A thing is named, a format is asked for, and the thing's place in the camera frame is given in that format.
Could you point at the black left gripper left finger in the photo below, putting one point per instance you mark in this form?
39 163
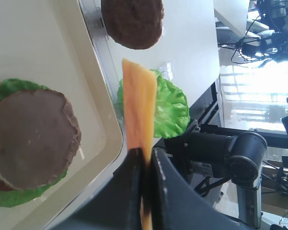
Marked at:
117 204

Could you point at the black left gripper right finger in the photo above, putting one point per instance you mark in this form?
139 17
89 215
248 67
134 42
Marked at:
176 206

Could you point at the orange cheese slice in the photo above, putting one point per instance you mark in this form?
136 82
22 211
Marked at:
139 98

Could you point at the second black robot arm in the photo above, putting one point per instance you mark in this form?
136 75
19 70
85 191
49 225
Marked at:
236 158

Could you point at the standing green lettuce leaf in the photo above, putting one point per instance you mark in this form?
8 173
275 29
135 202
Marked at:
172 114

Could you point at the brown meat patty on stack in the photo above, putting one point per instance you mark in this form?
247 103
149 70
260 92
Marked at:
39 136

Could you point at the green lettuce leaf on stack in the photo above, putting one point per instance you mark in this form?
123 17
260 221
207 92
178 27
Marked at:
14 198

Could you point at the clear lettuce holder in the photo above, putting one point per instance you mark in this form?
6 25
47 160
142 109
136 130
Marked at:
167 71

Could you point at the standing brown meat patty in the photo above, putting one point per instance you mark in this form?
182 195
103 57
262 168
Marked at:
135 24

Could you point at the cream rectangular tray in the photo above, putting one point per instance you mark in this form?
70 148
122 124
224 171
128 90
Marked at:
47 41

